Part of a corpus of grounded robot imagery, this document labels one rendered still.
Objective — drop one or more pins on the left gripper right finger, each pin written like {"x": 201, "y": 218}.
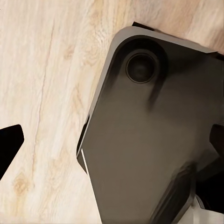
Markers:
{"x": 217, "y": 139}

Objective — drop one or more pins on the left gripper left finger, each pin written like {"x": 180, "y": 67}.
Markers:
{"x": 11, "y": 140}

